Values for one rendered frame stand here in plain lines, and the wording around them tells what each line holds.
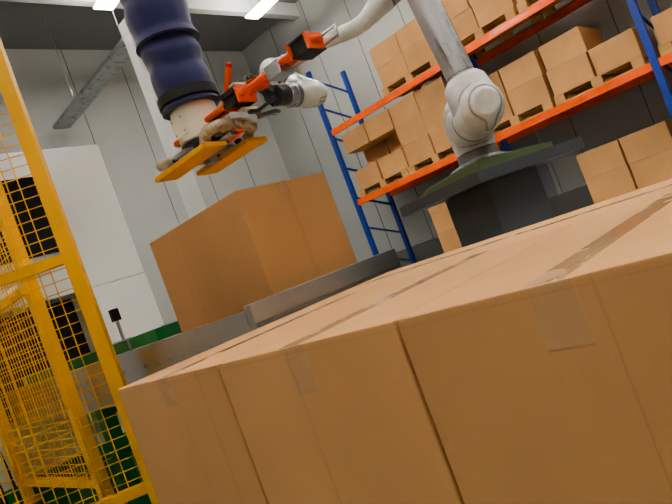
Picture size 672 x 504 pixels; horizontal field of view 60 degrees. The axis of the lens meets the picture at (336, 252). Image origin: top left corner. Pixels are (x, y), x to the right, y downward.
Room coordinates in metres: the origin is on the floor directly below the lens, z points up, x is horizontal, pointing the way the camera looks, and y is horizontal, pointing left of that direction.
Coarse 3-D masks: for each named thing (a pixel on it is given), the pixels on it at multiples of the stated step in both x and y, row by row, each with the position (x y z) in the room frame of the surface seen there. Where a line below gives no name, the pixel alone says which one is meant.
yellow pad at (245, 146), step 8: (264, 136) 2.13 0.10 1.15; (240, 144) 2.09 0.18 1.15; (248, 144) 2.09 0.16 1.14; (256, 144) 2.13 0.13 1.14; (224, 152) 2.18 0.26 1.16; (232, 152) 2.13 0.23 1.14; (240, 152) 2.16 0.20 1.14; (248, 152) 2.21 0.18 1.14; (224, 160) 2.19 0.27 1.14; (232, 160) 2.24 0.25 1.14; (208, 168) 2.24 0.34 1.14; (216, 168) 2.27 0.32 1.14
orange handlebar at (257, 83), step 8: (312, 40) 1.69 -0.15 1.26; (320, 40) 1.70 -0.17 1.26; (288, 56) 1.75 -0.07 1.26; (280, 64) 1.78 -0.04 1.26; (288, 64) 1.81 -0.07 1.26; (256, 80) 1.86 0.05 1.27; (264, 80) 1.89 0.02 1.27; (248, 88) 1.89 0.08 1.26; (256, 88) 1.89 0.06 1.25; (264, 88) 1.92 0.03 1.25; (216, 112) 2.02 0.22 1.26; (208, 120) 2.06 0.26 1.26; (176, 144) 2.21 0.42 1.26
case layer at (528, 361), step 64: (640, 192) 1.30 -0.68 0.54; (448, 256) 1.58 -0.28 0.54; (512, 256) 0.96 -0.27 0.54; (576, 256) 0.68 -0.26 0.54; (640, 256) 0.53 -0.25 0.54; (320, 320) 1.09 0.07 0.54; (384, 320) 0.74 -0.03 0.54; (448, 320) 0.66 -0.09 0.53; (512, 320) 0.61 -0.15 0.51; (576, 320) 0.56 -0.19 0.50; (640, 320) 0.53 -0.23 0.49; (128, 384) 1.28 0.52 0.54; (192, 384) 1.05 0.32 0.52; (256, 384) 0.93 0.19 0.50; (320, 384) 0.83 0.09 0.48; (384, 384) 0.75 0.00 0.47; (448, 384) 0.68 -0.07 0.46; (512, 384) 0.63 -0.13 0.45; (576, 384) 0.58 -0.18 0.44; (640, 384) 0.54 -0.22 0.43; (192, 448) 1.11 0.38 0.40; (256, 448) 0.97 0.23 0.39; (320, 448) 0.86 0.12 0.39; (384, 448) 0.77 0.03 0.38; (448, 448) 0.70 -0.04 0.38; (512, 448) 0.65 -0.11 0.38; (576, 448) 0.60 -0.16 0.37; (640, 448) 0.55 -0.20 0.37
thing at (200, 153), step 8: (200, 144) 1.93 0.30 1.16; (208, 144) 1.94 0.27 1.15; (216, 144) 1.96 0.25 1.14; (224, 144) 1.98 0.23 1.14; (192, 152) 1.97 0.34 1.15; (200, 152) 1.96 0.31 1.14; (208, 152) 2.00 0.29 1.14; (216, 152) 2.04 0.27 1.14; (176, 160) 2.11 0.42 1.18; (184, 160) 2.01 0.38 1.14; (192, 160) 2.02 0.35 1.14; (200, 160) 2.06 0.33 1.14; (168, 168) 2.08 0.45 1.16; (176, 168) 2.05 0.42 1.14; (184, 168) 2.09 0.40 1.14; (192, 168) 2.13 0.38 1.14; (160, 176) 2.12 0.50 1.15; (168, 176) 2.12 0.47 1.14; (176, 176) 2.17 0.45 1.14
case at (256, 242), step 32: (256, 192) 1.84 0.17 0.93; (288, 192) 1.94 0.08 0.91; (320, 192) 2.04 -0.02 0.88; (192, 224) 1.99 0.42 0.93; (224, 224) 1.87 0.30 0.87; (256, 224) 1.81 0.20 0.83; (288, 224) 1.90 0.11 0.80; (320, 224) 2.00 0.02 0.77; (160, 256) 2.18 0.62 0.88; (192, 256) 2.03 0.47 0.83; (224, 256) 1.91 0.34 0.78; (256, 256) 1.80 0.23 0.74; (288, 256) 1.87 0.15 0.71; (320, 256) 1.96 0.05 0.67; (352, 256) 2.06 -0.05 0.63; (192, 288) 2.09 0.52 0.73; (224, 288) 1.95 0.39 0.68; (256, 288) 1.84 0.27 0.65; (288, 288) 1.83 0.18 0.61; (192, 320) 2.14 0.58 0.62
